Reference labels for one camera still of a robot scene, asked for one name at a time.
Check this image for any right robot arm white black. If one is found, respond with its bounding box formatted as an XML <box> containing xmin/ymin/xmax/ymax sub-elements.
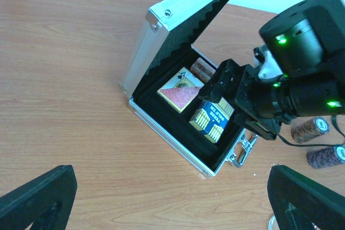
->
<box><xmin>198</xmin><ymin>0</ymin><xmax>344</xmax><ymax>140</ymax></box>

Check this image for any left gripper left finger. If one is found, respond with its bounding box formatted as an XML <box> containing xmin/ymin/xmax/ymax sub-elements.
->
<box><xmin>1</xmin><ymin>165</ymin><xmax>78</xmax><ymax>229</ymax></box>

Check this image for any aluminium poker case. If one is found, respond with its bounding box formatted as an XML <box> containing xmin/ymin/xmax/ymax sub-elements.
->
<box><xmin>121</xmin><ymin>0</ymin><xmax>258</xmax><ymax>177</ymax></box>

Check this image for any clear round dealer button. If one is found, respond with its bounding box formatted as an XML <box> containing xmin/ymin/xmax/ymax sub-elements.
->
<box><xmin>267</xmin><ymin>215</ymin><xmax>279</xmax><ymax>230</ymax></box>

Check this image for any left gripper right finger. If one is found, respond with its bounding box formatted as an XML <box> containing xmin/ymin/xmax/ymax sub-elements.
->
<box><xmin>267</xmin><ymin>165</ymin><xmax>344</xmax><ymax>229</ymax></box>

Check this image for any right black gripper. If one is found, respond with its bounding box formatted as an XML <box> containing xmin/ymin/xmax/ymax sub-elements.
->
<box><xmin>197</xmin><ymin>59</ymin><xmax>292</xmax><ymax>141</ymax></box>

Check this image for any purple poker chip stack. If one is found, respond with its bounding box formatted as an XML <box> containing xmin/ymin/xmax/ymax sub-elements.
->
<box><xmin>306</xmin><ymin>146</ymin><xmax>344</xmax><ymax>169</ymax></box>

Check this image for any blue gold card deck box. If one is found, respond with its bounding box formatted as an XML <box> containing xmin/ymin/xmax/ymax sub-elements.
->
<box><xmin>189</xmin><ymin>98</ymin><xmax>234</xmax><ymax>144</ymax></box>

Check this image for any brown poker chip stack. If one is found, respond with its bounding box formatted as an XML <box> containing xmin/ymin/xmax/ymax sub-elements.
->
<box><xmin>291</xmin><ymin>116</ymin><xmax>330</xmax><ymax>144</ymax></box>
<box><xmin>189</xmin><ymin>58</ymin><xmax>216</xmax><ymax>83</ymax></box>

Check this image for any red card deck box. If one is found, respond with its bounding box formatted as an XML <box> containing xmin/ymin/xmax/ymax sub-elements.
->
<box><xmin>157</xmin><ymin>67</ymin><xmax>204</xmax><ymax>113</ymax></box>

